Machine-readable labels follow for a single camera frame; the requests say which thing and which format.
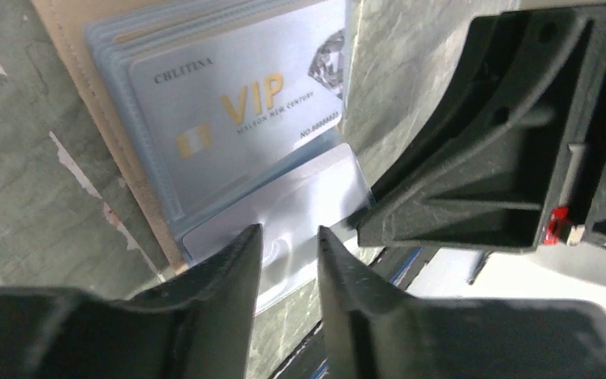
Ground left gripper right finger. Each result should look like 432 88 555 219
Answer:
317 227 606 378

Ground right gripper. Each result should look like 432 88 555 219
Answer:
357 5 606 253

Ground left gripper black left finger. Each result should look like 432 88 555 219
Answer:
0 224 263 378

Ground silver VIP credit card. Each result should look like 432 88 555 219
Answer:
127 1 346 218

